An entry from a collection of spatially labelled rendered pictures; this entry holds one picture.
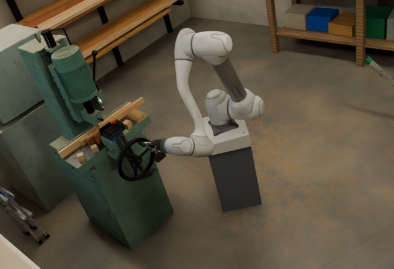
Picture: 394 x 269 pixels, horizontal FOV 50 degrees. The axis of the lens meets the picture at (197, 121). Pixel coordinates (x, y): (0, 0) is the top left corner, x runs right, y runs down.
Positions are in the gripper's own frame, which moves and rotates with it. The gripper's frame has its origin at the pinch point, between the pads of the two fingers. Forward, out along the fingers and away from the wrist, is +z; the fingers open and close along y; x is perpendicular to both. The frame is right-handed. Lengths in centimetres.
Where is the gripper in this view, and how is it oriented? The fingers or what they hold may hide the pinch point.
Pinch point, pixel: (147, 144)
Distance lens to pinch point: 260.7
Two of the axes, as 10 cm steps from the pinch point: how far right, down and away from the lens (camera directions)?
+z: -6.0, 0.2, 8.0
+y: -6.6, 5.5, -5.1
